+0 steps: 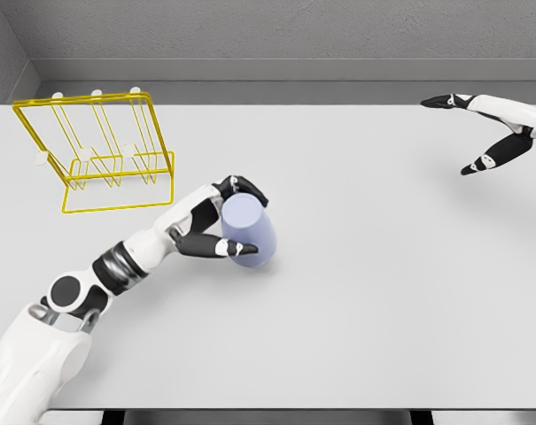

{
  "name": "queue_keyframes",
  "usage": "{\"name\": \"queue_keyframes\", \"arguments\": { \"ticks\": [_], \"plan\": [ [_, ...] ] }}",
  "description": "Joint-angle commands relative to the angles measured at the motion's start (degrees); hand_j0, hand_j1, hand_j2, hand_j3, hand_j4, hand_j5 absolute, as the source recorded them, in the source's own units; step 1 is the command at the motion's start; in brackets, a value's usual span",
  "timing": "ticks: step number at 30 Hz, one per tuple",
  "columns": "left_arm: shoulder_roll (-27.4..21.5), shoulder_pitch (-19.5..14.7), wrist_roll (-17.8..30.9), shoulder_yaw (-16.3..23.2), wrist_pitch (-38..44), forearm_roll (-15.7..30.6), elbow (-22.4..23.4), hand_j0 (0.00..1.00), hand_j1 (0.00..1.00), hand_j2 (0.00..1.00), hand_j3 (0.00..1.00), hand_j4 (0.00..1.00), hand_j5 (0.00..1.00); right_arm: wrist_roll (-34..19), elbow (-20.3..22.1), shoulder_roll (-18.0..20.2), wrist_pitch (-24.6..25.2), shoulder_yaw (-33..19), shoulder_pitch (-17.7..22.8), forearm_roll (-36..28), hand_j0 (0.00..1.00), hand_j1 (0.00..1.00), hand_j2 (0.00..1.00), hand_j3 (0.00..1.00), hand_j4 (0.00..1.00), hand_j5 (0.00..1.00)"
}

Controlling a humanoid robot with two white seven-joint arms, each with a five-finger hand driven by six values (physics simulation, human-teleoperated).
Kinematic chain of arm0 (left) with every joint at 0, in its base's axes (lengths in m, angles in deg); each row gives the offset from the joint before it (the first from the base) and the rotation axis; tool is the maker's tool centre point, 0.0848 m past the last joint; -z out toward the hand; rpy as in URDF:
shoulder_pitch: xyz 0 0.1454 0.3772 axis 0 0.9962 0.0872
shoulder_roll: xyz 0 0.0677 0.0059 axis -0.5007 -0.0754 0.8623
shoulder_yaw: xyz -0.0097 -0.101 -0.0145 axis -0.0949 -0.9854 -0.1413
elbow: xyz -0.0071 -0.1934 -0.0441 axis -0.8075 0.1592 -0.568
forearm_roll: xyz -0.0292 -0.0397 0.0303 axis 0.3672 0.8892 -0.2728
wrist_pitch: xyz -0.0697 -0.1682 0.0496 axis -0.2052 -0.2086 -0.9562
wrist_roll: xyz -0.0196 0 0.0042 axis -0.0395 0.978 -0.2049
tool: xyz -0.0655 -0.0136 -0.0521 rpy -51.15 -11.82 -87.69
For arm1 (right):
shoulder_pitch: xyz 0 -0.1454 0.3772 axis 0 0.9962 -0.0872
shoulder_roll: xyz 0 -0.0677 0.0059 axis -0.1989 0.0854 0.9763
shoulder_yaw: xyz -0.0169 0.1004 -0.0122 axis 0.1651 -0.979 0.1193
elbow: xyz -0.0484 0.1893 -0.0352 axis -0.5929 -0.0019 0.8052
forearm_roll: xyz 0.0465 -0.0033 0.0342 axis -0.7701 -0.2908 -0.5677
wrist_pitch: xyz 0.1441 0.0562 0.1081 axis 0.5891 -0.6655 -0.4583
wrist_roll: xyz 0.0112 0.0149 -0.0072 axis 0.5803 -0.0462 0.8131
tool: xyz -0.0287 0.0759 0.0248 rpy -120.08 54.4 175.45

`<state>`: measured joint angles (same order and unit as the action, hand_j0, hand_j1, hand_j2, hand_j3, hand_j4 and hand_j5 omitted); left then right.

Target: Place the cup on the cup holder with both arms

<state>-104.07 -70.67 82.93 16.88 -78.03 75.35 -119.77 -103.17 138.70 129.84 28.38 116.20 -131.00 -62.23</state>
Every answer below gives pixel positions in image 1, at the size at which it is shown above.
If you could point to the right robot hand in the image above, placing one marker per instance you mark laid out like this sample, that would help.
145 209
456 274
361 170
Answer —
507 119

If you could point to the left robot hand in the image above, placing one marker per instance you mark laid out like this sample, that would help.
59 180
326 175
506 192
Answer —
184 219

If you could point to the lavender cup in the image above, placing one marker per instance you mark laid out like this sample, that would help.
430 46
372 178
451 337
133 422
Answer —
250 230

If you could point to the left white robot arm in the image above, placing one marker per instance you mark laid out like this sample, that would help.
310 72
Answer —
68 310

